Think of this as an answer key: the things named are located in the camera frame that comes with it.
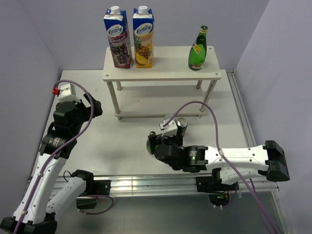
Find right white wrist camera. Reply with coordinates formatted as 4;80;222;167
159;121;177;137

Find green glass bottle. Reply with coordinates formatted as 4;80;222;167
146;131;157;155
188;25;208;71

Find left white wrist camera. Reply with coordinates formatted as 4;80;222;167
52;83;80;102

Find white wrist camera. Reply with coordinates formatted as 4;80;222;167
52;83;80;102
159;121;177;137

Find dark can yellow label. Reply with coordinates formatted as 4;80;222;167
176;117;188;137

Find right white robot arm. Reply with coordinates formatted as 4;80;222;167
146;126;290;190

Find aluminium rail right side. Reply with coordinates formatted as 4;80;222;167
226;69;294;234

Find white two-tier shelf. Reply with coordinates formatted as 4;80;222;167
103;46;222;120

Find aluminium rail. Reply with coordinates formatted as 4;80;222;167
226;69;294;234
49;174;279;199

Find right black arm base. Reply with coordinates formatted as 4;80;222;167
195;168;239;210

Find dark can open top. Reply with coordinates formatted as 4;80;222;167
163;114;176;124

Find pineapple juice carton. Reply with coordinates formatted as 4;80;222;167
133;5;154;68

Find aluminium rail front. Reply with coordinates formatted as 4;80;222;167
49;174;279;199

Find grape juice carton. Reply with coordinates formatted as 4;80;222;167
103;5;133;69

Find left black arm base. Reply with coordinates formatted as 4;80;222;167
76;180;111;210

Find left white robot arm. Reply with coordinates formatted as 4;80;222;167
0;93;103;234

